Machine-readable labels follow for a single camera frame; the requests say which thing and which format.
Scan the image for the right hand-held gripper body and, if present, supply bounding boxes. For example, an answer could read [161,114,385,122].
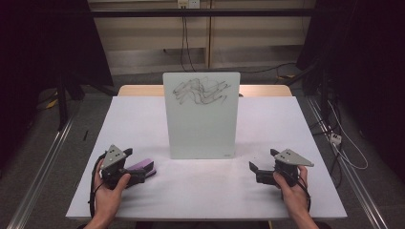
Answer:
[273,148,315,188]

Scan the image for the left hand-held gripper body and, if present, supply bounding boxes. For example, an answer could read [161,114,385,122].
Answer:
[99,144,129,190]

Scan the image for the purple board eraser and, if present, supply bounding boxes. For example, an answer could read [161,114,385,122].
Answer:
[127,157,158,177]

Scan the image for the frosted glass whiteboard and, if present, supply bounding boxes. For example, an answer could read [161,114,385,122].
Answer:
[162,72,242,160]

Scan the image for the person's right hand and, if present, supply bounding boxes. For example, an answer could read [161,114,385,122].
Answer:
[272,165,311,218]

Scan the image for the person's left hand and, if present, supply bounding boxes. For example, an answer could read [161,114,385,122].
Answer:
[93,157,132,221]

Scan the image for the wooden table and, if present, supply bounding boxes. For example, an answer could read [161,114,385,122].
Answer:
[117,83,293,98]

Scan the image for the black metal stand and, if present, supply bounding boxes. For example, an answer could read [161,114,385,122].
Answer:
[54,71,70,132]

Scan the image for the yellow floor tape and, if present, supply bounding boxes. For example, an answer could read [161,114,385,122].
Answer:
[43,91,61,110]

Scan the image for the black curtain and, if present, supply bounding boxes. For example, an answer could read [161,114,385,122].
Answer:
[296,0,405,184]
[0,0,115,170]

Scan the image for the black horizontal bar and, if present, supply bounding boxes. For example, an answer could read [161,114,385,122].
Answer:
[88,8,317,18]

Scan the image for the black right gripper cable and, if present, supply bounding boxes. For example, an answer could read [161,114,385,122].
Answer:
[280,170,312,214]

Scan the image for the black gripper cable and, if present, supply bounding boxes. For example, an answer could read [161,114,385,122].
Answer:
[88,152,108,219]
[280,170,312,214]

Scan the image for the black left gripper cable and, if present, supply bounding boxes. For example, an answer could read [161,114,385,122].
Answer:
[88,152,108,219]

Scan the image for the black floor cables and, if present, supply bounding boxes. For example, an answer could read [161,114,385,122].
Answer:
[309,97,345,189]

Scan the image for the aluminium floor rail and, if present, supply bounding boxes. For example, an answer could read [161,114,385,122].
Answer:
[5,100,82,229]
[305,95,390,229]

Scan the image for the white cable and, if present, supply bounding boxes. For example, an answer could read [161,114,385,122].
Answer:
[327,100,370,171]

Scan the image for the black hanging cables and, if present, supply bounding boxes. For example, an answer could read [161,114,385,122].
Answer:
[162,15,198,73]

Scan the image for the white wall socket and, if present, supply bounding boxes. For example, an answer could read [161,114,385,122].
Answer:
[177,0,202,10]

